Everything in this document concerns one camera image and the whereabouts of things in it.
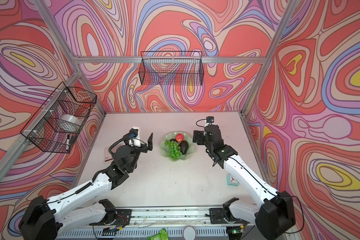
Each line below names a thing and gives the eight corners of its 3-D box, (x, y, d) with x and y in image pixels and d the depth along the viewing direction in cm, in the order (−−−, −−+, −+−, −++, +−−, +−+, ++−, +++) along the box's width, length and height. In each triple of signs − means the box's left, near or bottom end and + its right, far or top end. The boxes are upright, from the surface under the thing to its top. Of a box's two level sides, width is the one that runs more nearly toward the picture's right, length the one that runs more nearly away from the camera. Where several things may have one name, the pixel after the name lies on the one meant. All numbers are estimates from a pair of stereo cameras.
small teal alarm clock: (227, 184, 86) (228, 183, 84) (227, 174, 90) (228, 173, 87) (237, 186, 85) (239, 185, 83) (237, 176, 89) (238, 174, 87)
